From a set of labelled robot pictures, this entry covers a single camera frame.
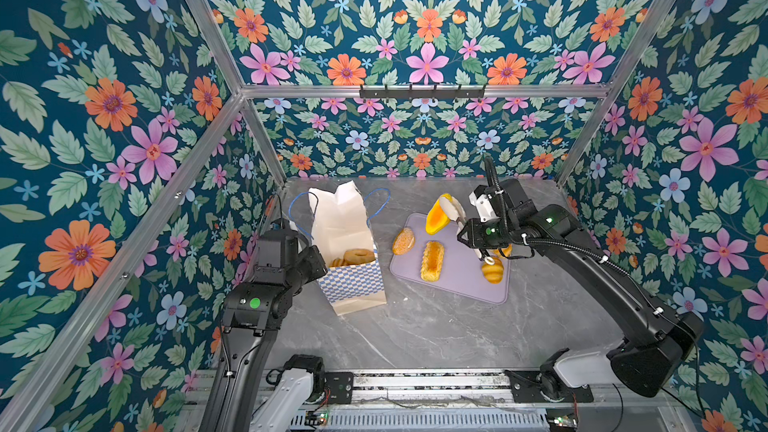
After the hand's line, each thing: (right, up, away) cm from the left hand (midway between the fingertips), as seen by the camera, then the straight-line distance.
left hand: (322, 248), depth 68 cm
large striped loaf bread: (-3, -8, +25) cm, 27 cm away
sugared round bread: (+19, -2, +28) cm, 34 cm away
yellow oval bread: (+28, +7, +12) cm, 31 cm away
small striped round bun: (+46, -11, +23) cm, 53 cm away
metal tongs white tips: (+32, +8, +7) cm, 34 cm away
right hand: (+33, +3, +5) cm, 34 cm away
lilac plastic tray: (+37, -10, +26) cm, 47 cm away
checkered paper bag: (-2, 0, +30) cm, 30 cm away
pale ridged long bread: (+41, 0, -4) cm, 41 cm away
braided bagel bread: (+5, -6, +23) cm, 24 cm away
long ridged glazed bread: (+28, -8, +25) cm, 38 cm away
